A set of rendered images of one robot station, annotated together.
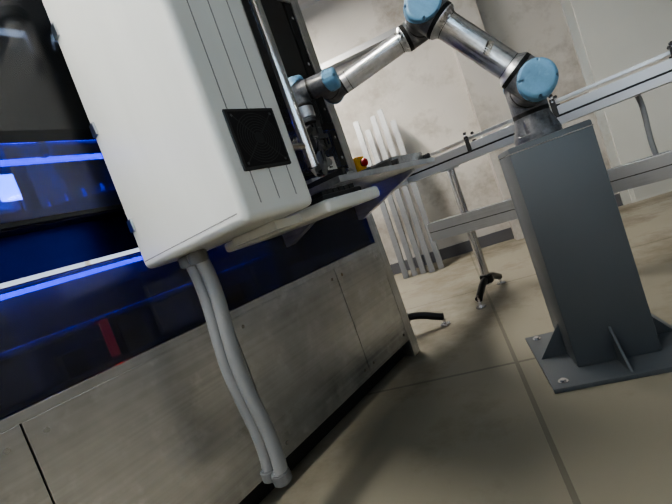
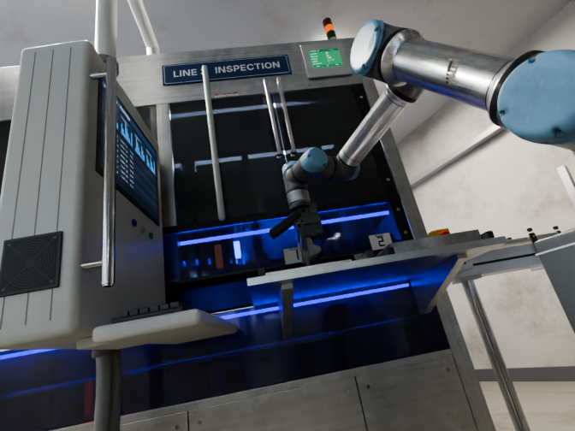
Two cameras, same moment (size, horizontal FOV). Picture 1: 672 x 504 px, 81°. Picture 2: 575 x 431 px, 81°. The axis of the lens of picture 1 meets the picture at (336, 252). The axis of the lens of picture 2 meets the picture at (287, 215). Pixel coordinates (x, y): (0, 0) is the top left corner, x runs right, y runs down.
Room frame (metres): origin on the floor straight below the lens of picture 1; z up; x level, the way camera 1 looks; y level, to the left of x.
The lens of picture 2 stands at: (0.66, -0.73, 0.71)
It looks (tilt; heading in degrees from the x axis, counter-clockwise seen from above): 21 degrees up; 43
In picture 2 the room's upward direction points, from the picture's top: 11 degrees counter-clockwise
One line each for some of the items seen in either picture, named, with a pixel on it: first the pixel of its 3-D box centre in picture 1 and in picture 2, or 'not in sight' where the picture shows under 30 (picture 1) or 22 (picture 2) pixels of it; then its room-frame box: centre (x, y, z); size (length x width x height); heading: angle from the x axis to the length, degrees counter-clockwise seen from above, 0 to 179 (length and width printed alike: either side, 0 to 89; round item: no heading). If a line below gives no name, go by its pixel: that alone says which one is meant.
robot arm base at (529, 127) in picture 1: (534, 124); not in sight; (1.38, -0.79, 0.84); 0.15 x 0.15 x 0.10
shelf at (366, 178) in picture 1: (345, 188); (358, 278); (1.59, -0.12, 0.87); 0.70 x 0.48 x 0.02; 140
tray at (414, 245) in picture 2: (374, 173); (411, 257); (1.70, -0.27, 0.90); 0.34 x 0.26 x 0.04; 50
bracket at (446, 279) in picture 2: (384, 195); (440, 287); (1.78, -0.29, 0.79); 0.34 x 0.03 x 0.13; 50
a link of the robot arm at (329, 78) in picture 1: (324, 84); (313, 165); (1.44, -0.16, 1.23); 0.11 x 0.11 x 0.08; 74
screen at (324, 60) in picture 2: not in sight; (325, 59); (1.81, -0.11, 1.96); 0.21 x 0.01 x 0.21; 140
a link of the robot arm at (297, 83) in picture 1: (298, 93); (294, 179); (1.45, -0.06, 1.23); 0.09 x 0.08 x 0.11; 74
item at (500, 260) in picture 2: not in sight; (489, 255); (2.35, -0.32, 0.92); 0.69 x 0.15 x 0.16; 140
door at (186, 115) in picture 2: not in sight; (228, 154); (1.42, 0.24, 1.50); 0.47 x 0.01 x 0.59; 140
